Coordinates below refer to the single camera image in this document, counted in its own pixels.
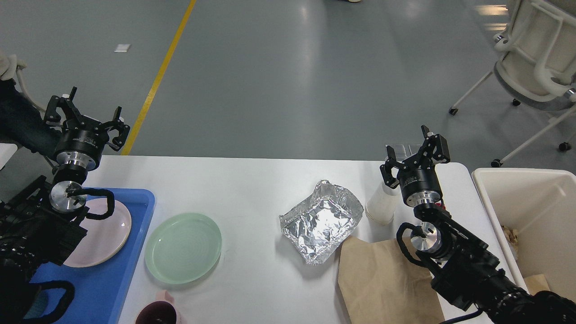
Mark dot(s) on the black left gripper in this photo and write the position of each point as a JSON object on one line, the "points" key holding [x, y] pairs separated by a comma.
{"points": [[82, 143]]}

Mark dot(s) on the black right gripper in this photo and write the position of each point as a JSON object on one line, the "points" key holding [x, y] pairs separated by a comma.
{"points": [[418, 184]]}

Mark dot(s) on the green plate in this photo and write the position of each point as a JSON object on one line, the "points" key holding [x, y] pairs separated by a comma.
{"points": [[183, 248]]}

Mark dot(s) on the pink mug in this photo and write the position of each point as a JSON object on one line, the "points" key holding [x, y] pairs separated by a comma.
{"points": [[161, 311]]}

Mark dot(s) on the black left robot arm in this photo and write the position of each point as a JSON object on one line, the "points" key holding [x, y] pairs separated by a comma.
{"points": [[42, 223]]}

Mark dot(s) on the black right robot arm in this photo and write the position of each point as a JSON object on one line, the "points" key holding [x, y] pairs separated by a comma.
{"points": [[464, 272]]}

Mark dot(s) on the white paper cup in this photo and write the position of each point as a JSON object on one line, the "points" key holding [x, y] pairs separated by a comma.
{"points": [[382, 204]]}

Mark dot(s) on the seated person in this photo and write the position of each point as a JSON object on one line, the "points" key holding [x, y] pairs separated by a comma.
{"points": [[20, 121]]}

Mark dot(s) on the crumpled aluminium foil tray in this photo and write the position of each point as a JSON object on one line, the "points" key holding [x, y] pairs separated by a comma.
{"points": [[322, 221]]}

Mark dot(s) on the pink plate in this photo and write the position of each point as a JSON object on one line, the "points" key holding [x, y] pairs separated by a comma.
{"points": [[104, 238]]}

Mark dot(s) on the brown paper bag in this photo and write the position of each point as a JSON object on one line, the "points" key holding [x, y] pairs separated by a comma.
{"points": [[380, 286]]}

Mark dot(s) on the beige plastic bin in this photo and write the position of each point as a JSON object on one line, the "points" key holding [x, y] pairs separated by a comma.
{"points": [[533, 213]]}

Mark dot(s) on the white office chair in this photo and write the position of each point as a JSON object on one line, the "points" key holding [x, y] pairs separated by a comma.
{"points": [[537, 63]]}

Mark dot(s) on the blue plastic tray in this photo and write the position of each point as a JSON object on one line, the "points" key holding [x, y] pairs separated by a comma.
{"points": [[100, 290]]}

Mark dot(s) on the brown paper in bin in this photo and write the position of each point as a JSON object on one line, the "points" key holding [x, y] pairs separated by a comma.
{"points": [[536, 283]]}

